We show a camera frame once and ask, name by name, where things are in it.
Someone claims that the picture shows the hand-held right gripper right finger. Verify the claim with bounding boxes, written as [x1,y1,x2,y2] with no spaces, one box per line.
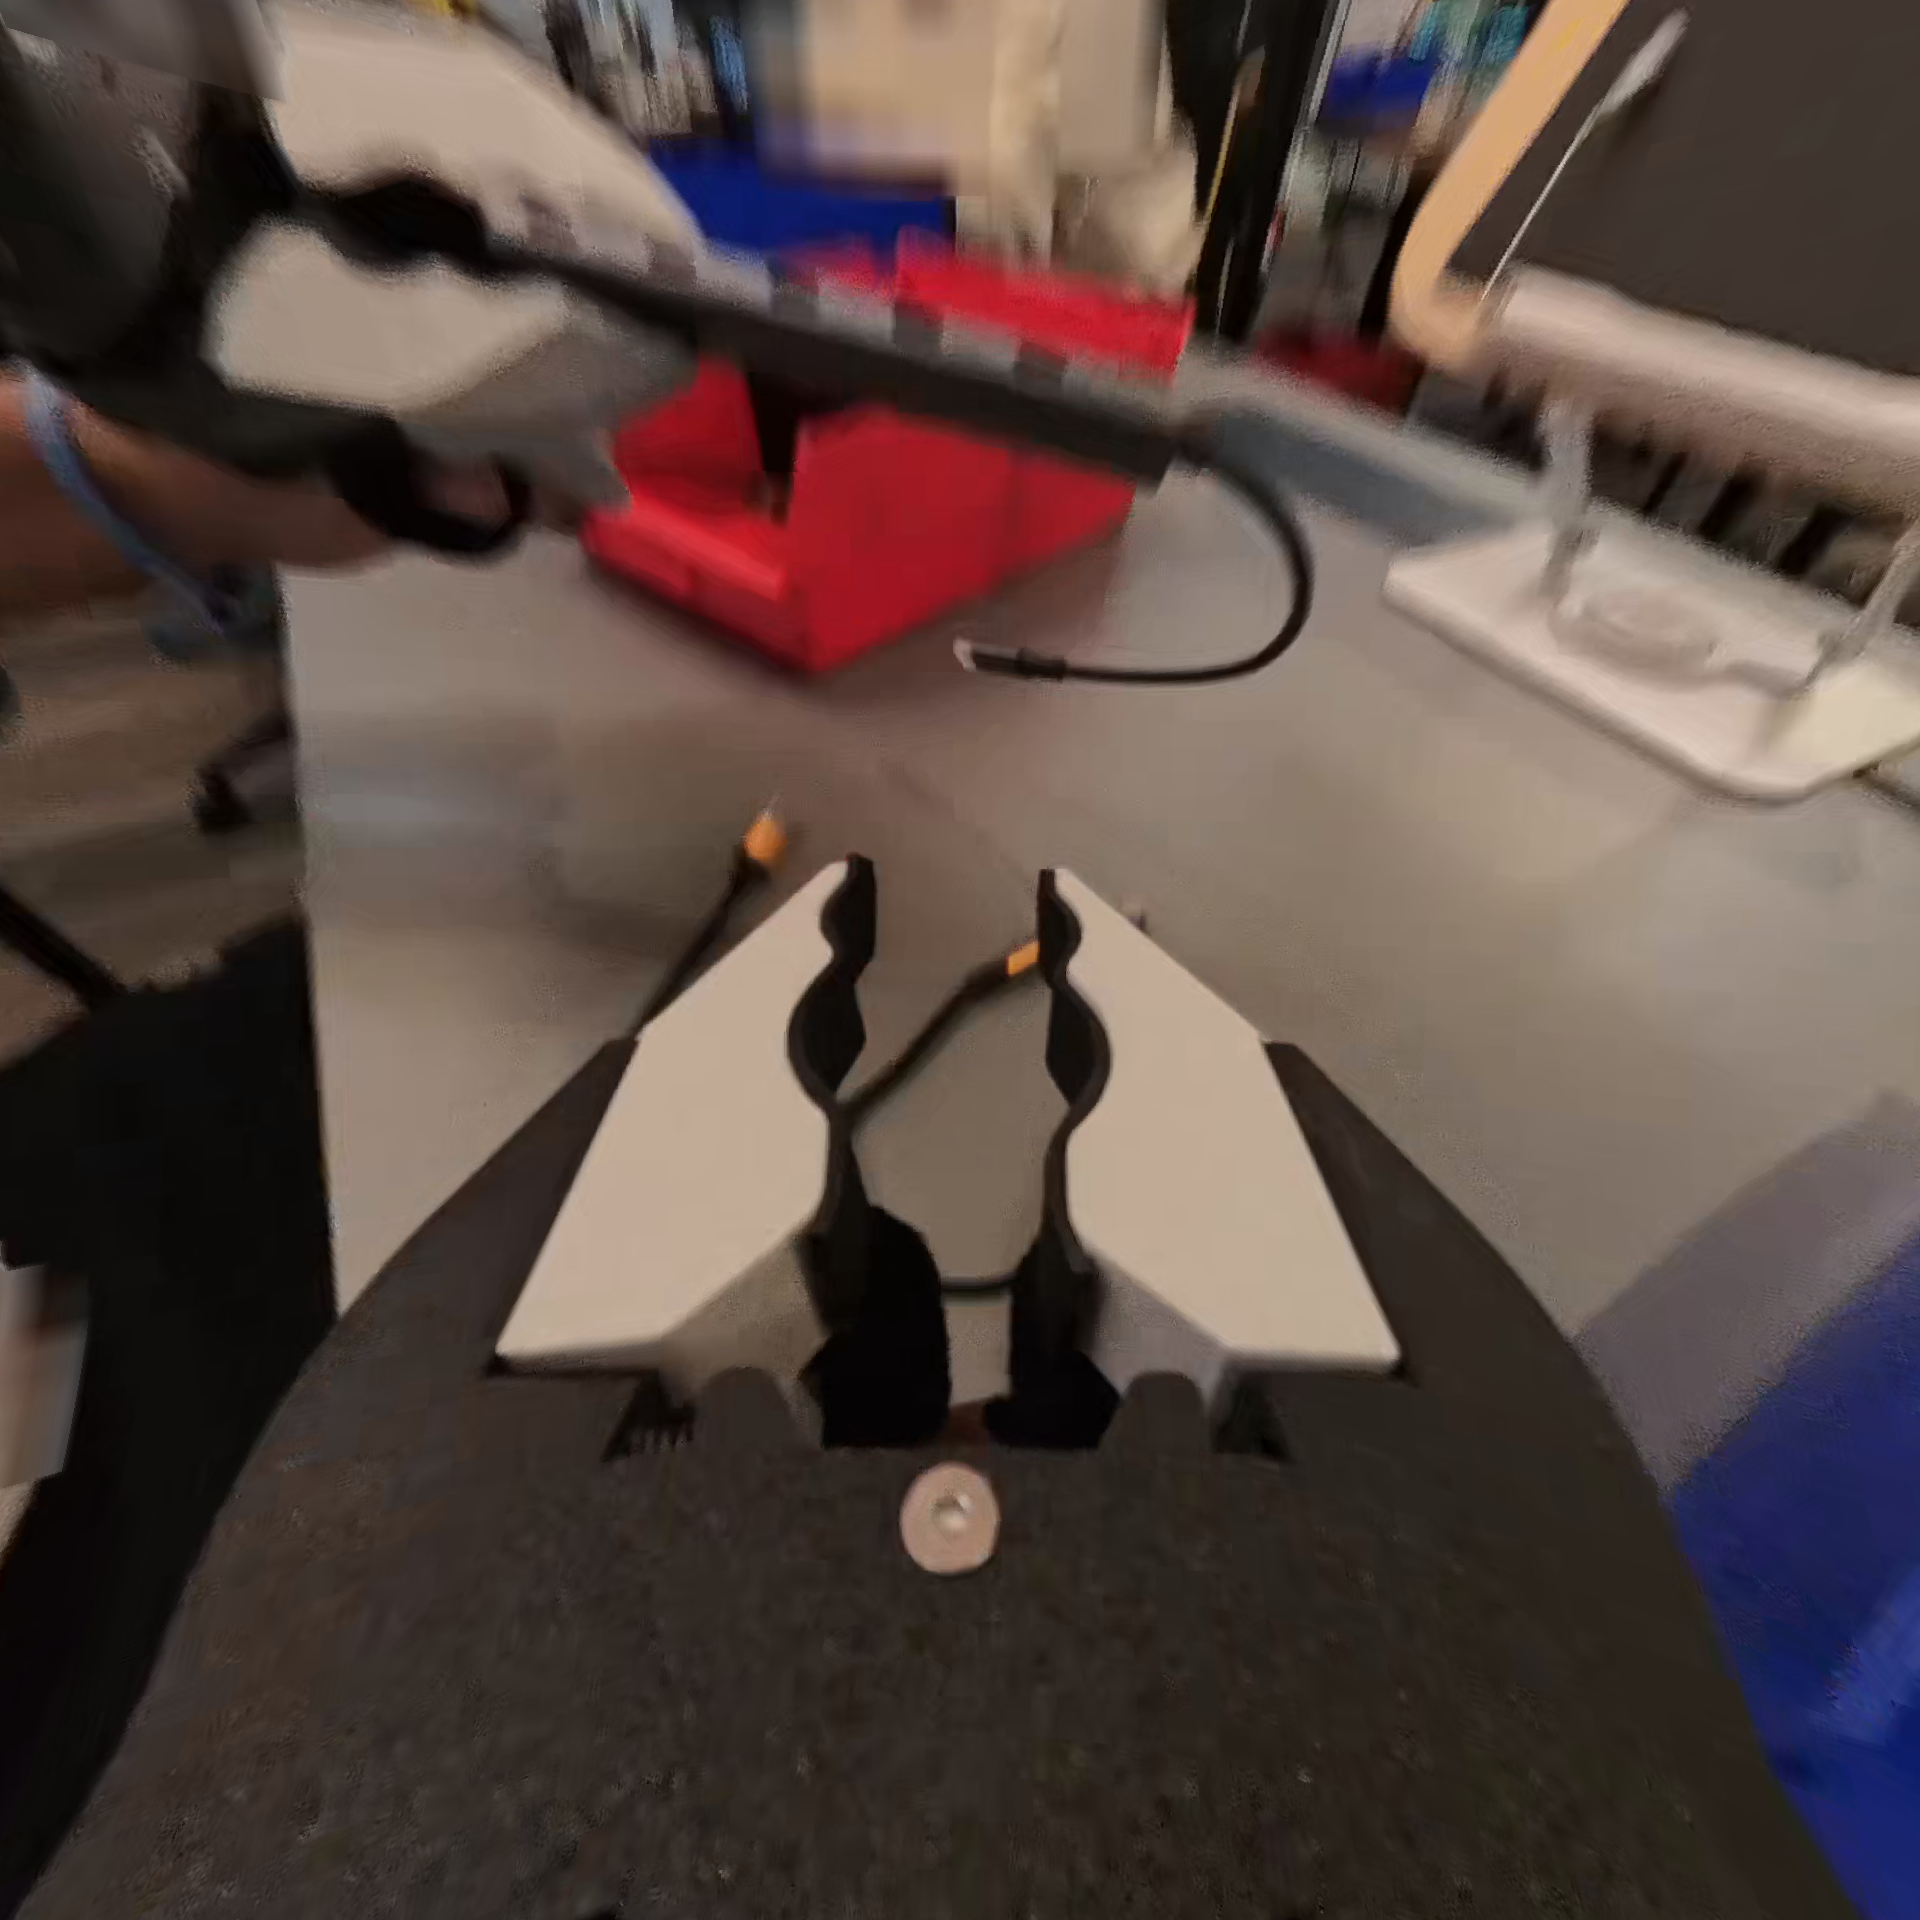
[988,863,1408,1446]

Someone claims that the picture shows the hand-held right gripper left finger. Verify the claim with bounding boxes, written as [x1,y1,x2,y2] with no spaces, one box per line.
[492,852,954,1446]

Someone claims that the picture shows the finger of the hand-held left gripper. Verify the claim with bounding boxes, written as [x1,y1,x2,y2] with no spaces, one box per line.
[210,223,699,515]
[278,37,714,295]

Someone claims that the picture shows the thin black usb cable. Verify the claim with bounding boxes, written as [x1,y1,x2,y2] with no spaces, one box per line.
[638,801,1052,1300]

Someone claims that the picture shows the grey usb hub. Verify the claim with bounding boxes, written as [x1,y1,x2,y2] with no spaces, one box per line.
[503,244,1206,485]

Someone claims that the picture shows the black usb hub cable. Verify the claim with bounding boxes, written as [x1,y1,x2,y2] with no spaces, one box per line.
[952,428,1322,689]

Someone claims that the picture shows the large blue storage bin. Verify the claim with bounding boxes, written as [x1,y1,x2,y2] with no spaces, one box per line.
[1572,1093,1920,1920]

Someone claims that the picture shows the person's left forearm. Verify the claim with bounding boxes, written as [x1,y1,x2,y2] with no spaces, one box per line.
[0,367,154,607]

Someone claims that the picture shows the person's left hand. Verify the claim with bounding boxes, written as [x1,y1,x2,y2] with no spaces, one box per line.
[60,416,520,577]

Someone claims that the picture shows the blue wristband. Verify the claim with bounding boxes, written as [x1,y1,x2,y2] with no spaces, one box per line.
[12,363,252,636]

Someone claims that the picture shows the red storage bin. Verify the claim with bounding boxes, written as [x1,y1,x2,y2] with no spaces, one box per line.
[1252,321,1423,416]
[580,237,1206,680]

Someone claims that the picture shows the white stand base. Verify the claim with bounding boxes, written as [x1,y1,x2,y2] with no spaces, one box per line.
[1382,508,1920,807]

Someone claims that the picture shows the thin metal rod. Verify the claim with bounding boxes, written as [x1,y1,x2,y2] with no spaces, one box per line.
[1497,12,1692,304]

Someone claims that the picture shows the black panel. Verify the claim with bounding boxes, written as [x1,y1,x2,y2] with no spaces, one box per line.
[1486,0,1920,379]

